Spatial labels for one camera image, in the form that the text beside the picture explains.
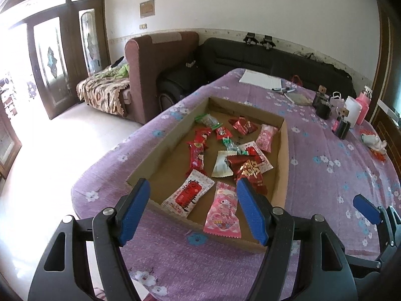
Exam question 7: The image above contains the plain white snack packet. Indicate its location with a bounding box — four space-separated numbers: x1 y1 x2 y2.
211 150 234 178

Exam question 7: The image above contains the brown wooden panel door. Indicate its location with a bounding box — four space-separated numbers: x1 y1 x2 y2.
372 0 401 167

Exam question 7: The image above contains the white paper pad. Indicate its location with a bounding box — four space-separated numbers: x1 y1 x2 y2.
238 69 283 90

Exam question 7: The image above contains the white plastic container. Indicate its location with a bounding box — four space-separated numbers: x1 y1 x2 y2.
344 96 363 128

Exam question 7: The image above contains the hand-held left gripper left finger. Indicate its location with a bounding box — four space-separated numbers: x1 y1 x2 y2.
28 178 151 301

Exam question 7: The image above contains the red foil snack packet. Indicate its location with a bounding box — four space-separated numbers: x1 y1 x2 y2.
228 116 258 135

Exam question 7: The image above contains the white crumpled cloth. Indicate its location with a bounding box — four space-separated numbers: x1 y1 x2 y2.
361 133 388 152

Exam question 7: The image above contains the cardboard box tray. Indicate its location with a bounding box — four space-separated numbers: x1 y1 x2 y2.
125 97 289 254

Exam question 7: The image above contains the small pink snack packet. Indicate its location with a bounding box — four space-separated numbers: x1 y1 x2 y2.
255 124 279 153

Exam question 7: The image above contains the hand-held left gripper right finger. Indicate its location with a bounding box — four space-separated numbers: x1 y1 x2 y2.
236 178 358 301

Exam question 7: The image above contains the red packet beside cloth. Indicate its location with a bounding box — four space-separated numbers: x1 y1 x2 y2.
371 148 388 163

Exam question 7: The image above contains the small red gold candy packet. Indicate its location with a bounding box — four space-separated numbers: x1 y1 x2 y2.
215 126 233 141

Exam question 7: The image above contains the wooden cabinet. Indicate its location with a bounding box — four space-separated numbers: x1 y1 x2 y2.
0 100 23 181

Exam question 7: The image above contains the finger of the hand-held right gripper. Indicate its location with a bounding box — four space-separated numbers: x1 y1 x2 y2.
352 194 401 261

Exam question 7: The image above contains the large pink snack packet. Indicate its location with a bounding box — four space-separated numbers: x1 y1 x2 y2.
203 181 243 238

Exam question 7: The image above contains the patterned sofa blanket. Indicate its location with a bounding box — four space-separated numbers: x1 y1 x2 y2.
76 71 131 117

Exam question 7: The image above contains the white red-edged snack packet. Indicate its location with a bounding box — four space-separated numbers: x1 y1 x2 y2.
242 141 273 173

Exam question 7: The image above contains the wooden glass door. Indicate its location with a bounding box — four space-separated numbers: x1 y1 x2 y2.
26 0 111 120

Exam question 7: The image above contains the pink bottle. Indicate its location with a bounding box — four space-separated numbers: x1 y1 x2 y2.
355 86 373 126

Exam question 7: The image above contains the green cloth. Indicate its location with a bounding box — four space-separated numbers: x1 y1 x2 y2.
107 63 130 80

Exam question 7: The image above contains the small wall plaque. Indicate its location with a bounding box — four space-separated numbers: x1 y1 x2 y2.
139 1 156 19

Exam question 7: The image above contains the white red snack packet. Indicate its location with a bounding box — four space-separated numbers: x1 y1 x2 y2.
162 169 215 219

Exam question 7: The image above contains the black sofa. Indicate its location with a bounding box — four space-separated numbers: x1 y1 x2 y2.
157 37 357 107

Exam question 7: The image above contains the purple floral tablecloth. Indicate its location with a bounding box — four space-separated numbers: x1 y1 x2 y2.
71 67 401 301

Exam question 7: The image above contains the crumpled red foil packet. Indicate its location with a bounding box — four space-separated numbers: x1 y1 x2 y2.
226 155 249 177

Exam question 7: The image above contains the green silver candy packet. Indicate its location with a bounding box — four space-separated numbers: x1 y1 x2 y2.
223 137 249 157

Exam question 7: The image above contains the large red gold-print packet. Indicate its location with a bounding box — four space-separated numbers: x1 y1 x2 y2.
235 160 268 195

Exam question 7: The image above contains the brown sofa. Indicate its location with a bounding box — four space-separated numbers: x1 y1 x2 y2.
124 31 200 125

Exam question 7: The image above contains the long red snack packet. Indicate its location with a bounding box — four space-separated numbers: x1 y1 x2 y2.
187 141 209 178

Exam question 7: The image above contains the red packet yellow circle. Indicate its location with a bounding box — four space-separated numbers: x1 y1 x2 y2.
194 127 212 146

